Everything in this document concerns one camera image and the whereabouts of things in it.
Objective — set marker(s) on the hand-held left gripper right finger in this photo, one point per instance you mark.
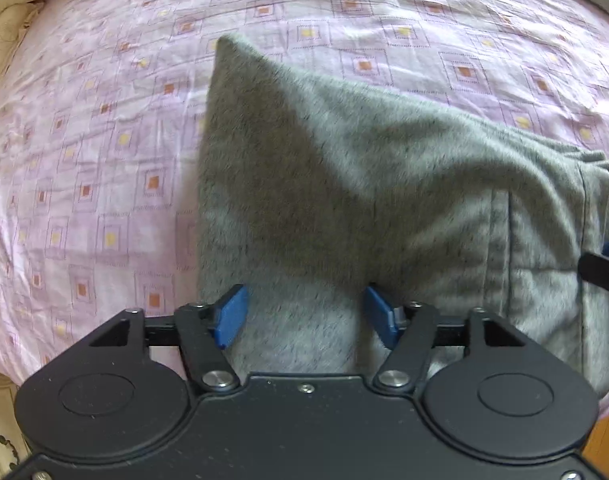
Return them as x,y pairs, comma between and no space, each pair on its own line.
382,315

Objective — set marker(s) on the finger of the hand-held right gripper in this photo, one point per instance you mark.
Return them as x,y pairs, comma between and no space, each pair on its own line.
606,272

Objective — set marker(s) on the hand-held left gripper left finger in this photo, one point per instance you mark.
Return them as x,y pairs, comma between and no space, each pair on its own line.
229,317

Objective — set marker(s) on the grey speckled pants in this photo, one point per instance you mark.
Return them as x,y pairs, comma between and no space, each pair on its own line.
334,185

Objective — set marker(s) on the bed with pink sheet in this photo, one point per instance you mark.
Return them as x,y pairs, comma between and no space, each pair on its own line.
84,160

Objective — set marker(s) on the cream pillow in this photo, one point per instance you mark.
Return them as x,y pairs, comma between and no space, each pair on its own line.
9,25

